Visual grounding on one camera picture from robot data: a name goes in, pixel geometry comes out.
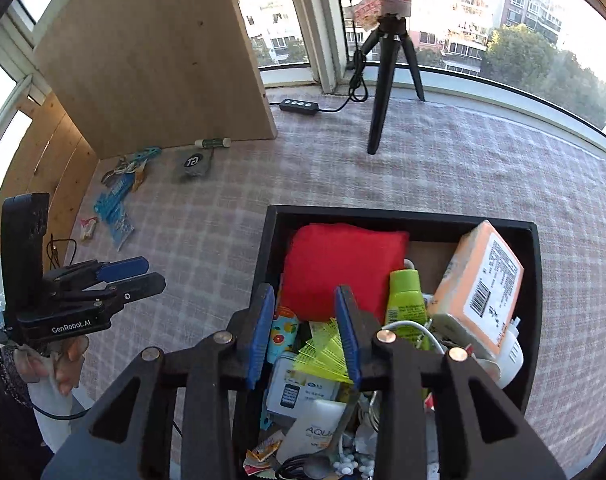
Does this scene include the grey T3 pouch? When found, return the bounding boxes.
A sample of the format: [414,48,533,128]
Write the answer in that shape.
[172,148,214,183]

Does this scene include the clear phone card pack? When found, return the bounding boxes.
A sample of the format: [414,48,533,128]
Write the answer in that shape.
[266,352,339,418]

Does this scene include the pine wood back panel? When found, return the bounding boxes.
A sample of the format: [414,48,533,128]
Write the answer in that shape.
[0,93,98,256]

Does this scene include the white Aqua sunscreen tube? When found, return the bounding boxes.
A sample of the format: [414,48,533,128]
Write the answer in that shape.
[276,400,346,464]

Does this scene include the black cable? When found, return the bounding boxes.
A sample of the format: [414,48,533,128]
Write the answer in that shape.
[275,454,335,480]

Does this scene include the teal clothespin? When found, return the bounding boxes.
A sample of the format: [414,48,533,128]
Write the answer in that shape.
[126,146,162,162]

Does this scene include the person left hand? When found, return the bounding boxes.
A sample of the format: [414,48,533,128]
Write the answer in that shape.
[13,335,89,396]

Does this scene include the red cloth pouch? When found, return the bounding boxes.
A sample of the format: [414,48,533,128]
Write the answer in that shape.
[280,223,409,322]

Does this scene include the black tripod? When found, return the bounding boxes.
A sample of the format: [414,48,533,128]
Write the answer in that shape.
[355,0,425,155]

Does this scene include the black storage tray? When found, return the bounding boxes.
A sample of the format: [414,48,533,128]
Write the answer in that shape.
[240,204,544,480]

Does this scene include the wooden divider board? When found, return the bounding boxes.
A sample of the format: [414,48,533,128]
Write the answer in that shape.
[35,0,277,159]

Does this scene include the orange tissue pack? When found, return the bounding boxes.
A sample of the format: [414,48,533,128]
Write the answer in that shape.
[428,220,524,359]

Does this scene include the blue serrated sachet pack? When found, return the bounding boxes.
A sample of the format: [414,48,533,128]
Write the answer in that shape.
[94,174,135,250]

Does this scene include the white plastic bottle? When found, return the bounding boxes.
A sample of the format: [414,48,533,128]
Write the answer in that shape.
[496,318,524,389]

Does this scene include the black power strip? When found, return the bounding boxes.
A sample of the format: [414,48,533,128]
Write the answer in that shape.
[278,99,319,116]

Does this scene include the Coffee mate sachet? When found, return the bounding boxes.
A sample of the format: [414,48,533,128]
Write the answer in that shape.
[79,216,99,242]

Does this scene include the plaid pink tablecloth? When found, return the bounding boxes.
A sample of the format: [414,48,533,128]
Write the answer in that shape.
[77,100,606,474]

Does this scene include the lime green bottle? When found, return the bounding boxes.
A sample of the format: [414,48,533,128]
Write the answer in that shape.
[385,268,430,350]

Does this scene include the small green white tube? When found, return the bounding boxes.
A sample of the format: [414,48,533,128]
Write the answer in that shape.
[193,138,231,150]

